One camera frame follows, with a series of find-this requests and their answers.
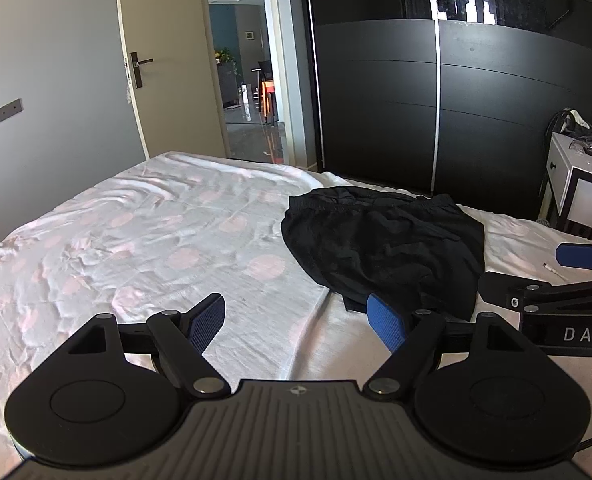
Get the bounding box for black sliding wardrobe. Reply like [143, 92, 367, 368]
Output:
[298, 0, 592, 197]

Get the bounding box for black shorts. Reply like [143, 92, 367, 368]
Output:
[281, 186, 486, 322]

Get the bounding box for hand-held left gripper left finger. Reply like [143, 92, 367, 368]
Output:
[68, 293, 229, 399]

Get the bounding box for white nightstand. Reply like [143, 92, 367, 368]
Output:
[541, 130, 592, 239]

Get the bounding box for cream room door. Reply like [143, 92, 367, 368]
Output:
[116, 0, 229, 161]

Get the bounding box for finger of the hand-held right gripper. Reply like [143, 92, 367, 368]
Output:
[477, 271, 592, 317]
[557, 241, 592, 273]

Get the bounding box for dining chair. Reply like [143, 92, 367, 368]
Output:
[253, 59, 277, 127]

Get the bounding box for bed with pink dotted sheet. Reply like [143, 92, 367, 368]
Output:
[0, 151, 592, 480]

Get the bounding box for dark door handle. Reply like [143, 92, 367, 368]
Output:
[129, 52, 155, 90]

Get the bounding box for potted plant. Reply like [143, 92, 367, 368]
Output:
[215, 47, 243, 80]

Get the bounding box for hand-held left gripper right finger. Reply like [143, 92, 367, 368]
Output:
[366, 293, 524, 399]

